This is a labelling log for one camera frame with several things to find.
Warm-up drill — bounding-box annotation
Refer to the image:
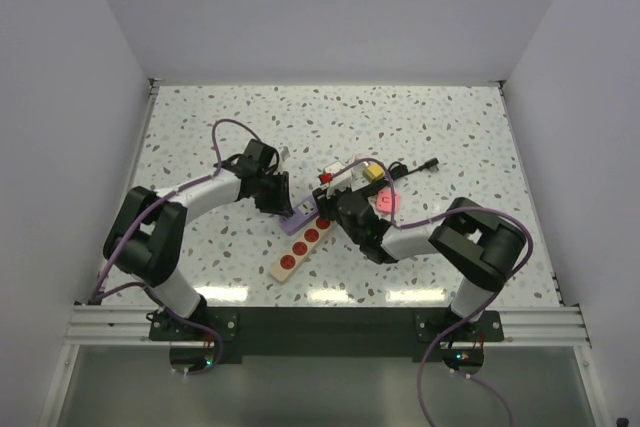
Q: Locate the purple power strip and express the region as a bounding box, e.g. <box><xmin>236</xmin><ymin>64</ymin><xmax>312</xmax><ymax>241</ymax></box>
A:
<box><xmin>279</xmin><ymin>195</ymin><xmax>318</xmax><ymax>236</ymax></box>

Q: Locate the olive yellow charger plug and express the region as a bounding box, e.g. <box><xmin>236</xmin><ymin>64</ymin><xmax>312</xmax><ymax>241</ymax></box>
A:
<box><xmin>363</xmin><ymin>163</ymin><xmax>385</xmax><ymax>182</ymax></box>

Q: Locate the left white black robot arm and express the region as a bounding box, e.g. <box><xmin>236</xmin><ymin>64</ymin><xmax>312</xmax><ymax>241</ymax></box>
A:
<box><xmin>103</xmin><ymin>139</ymin><xmax>293</xmax><ymax>339</ymax></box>

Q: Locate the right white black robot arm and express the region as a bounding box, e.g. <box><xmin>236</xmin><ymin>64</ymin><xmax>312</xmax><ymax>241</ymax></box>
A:
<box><xmin>313</xmin><ymin>188</ymin><xmax>533</xmax><ymax>340</ymax></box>

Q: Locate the beige red power strip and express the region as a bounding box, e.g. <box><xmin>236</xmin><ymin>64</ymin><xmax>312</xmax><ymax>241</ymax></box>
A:
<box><xmin>269</xmin><ymin>218</ymin><xmax>337</xmax><ymax>284</ymax></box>

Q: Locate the pink square adapter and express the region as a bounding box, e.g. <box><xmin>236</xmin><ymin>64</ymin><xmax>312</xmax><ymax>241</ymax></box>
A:
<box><xmin>375</xmin><ymin>188</ymin><xmax>400</xmax><ymax>214</ymax></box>

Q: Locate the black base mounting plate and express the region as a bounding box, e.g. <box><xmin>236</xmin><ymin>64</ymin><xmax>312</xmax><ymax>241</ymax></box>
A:
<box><xmin>148</xmin><ymin>306</ymin><xmax>506</xmax><ymax>364</ymax></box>

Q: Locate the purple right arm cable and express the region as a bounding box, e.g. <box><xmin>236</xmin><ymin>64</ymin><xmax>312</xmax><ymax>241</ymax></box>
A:
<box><xmin>344</xmin><ymin>156</ymin><xmax>534</xmax><ymax>427</ymax></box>

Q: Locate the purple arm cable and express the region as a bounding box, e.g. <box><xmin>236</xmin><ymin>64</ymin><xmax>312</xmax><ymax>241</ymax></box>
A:
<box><xmin>87</xmin><ymin>118</ymin><xmax>266</xmax><ymax>306</ymax></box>
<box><xmin>344</xmin><ymin>156</ymin><xmax>534</xmax><ymax>427</ymax></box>

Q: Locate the black power cord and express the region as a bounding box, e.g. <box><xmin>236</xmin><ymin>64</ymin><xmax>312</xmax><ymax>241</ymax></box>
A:
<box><xmin>369</xmin><ymin>156</ymin><xmax>442</xmax><ymax>193</ymax></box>

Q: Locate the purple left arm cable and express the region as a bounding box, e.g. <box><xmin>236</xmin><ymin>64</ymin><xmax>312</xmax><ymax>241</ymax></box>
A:
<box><xmin>87</xmin><ymin>118</ymin><xmax>266</xmax><ymax>306</ymax></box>

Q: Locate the aluminium front frame rail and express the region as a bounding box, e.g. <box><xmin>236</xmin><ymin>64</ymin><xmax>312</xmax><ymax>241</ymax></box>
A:
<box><xmin>63</xmin><ymin>306</ymin><xmax>590</xmax><ymax>347</ymax></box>

